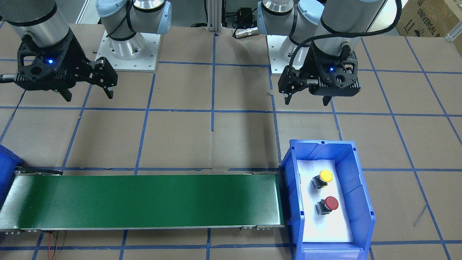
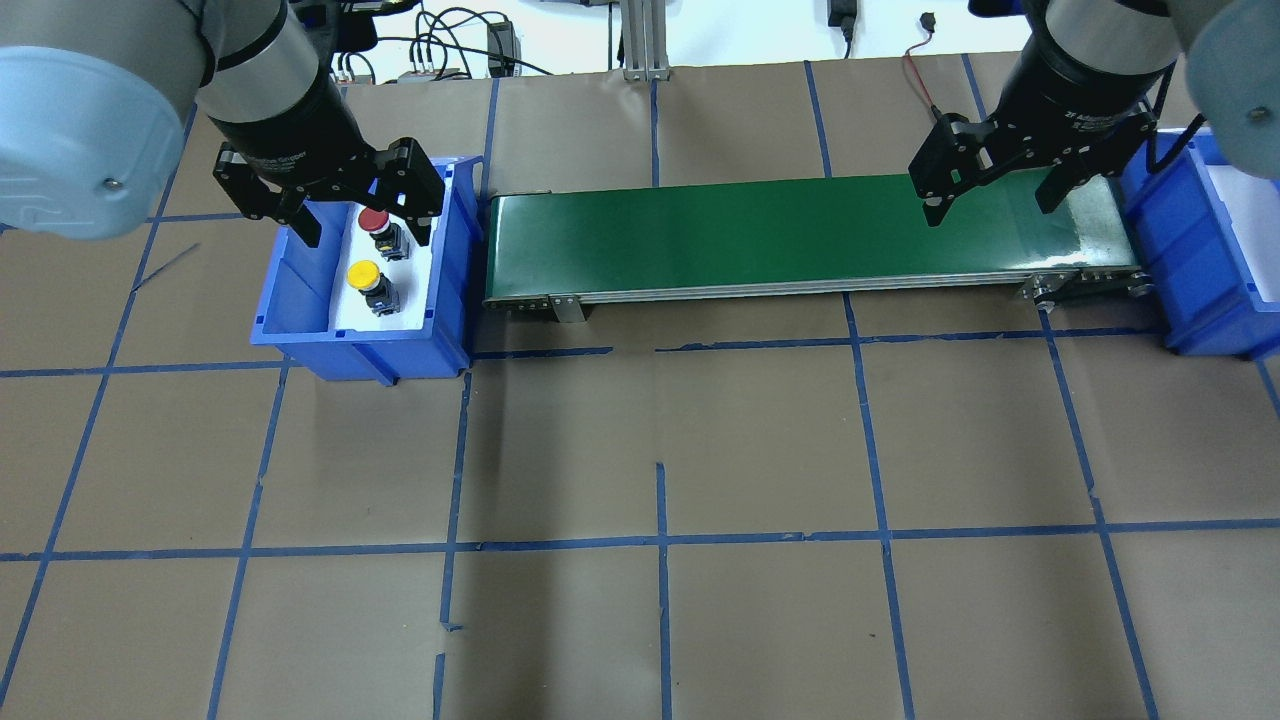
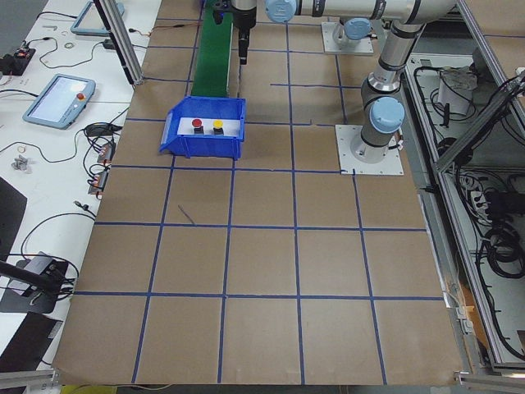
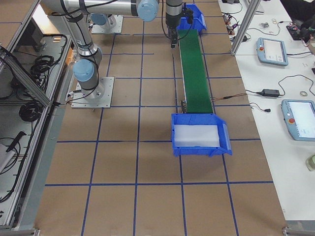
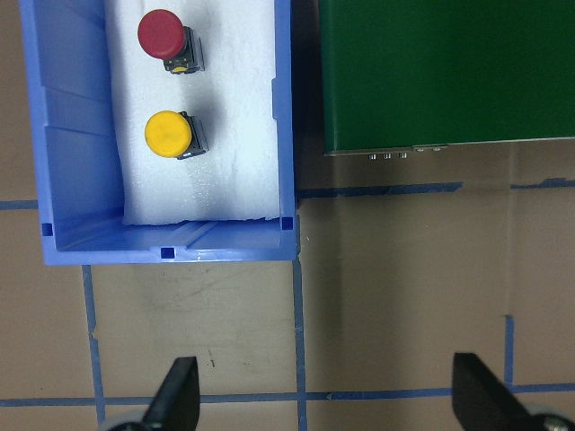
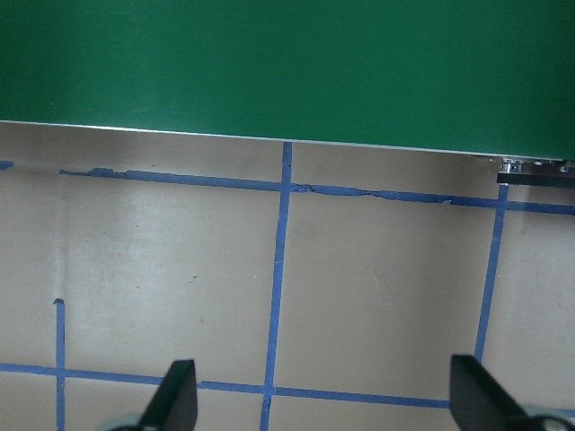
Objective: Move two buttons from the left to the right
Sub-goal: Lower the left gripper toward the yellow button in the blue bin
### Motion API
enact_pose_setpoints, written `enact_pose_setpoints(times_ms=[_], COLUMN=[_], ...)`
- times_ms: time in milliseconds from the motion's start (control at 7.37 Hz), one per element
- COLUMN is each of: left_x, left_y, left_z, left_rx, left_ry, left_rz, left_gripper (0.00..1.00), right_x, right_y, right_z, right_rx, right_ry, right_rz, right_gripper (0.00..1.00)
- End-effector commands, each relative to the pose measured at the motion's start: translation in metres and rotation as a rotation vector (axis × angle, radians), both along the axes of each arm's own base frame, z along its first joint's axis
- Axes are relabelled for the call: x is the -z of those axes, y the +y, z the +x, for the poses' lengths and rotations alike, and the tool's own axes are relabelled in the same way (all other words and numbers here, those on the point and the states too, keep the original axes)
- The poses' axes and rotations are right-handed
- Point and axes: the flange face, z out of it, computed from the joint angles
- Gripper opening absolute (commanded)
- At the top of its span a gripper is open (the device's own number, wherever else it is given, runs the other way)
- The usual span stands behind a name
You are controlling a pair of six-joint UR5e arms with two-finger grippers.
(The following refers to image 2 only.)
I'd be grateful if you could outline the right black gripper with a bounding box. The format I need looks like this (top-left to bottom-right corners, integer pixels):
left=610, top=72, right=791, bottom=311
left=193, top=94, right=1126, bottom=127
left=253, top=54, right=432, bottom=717
left=908, top=40, right=1161, bottom=227

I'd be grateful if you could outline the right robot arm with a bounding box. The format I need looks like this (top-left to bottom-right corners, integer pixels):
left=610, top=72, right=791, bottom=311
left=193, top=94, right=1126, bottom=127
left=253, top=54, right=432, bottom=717
left=908, top=1, right=1279, bottom=227

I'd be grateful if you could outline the red push button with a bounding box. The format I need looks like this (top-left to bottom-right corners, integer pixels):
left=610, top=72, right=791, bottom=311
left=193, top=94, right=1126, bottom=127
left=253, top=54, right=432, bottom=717
left=357, top=208, right=410, bottom=261

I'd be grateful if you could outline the aluminium profile post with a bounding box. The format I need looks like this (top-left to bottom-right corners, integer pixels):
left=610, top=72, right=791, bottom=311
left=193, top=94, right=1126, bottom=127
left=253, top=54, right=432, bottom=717
left=618, top=0, right=671, bottom=82

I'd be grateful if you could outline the right blue plastic bin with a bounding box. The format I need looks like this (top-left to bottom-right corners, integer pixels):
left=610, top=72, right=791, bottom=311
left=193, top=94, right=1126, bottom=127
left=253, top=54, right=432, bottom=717
left=1120, top=129, right=1279, bottom=360

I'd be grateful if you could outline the yellow push button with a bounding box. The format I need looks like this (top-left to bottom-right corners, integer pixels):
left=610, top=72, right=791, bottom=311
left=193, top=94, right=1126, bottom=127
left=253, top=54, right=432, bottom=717
left=346, top=260, right=402, bottom=316

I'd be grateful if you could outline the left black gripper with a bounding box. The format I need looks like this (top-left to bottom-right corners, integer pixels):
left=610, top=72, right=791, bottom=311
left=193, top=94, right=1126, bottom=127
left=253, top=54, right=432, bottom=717
left=207, top=70, right=445, bottom=249

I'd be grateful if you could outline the red black wire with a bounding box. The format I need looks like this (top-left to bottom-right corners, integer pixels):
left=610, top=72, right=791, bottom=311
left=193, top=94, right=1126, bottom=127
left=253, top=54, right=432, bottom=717
left=902, top=13, right=942, bottom=111

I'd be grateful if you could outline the right white foam pad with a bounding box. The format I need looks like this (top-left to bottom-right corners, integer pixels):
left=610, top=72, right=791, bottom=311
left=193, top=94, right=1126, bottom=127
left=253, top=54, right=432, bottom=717
left=1208, top=165, right=1279, bottom=302

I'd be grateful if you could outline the white foam pad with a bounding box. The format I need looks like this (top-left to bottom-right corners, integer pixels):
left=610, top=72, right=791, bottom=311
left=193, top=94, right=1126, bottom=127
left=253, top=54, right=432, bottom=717
left=326, top=163, right=472, bottom=332
left=1208, top=165, right=1279, bottom=302

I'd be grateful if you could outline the black power adapter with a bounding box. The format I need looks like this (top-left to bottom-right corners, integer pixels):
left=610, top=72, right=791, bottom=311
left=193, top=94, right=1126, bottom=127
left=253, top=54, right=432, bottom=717
left=485, top=20, right=520, bottom=78

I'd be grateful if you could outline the green conveyor belt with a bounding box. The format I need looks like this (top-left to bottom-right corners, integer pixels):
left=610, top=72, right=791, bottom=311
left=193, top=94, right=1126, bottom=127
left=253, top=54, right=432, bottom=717
left=484, top=170, right=1153, bottom=322

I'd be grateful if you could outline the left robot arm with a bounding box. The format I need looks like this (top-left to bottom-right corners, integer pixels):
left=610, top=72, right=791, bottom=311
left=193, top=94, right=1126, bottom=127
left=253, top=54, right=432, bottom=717
left=1, top=1, right=445, bottom=247

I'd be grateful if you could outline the blue plastic bin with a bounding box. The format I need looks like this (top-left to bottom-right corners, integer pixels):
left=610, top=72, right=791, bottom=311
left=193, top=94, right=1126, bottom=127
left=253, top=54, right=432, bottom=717
left=1120, top=129, right=1279, bottom=360
left=250, top=156, right=483, bottom=386

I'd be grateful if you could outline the left white foam pad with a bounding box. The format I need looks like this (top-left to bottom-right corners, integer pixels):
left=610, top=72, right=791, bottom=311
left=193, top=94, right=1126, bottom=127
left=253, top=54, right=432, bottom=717
left=326, top=163, right=472, bottom=332

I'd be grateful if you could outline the left blue plastic bin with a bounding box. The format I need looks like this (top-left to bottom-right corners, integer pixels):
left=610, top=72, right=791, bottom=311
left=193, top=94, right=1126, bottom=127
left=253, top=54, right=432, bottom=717
left=250, top=156, right=483, bottom=386

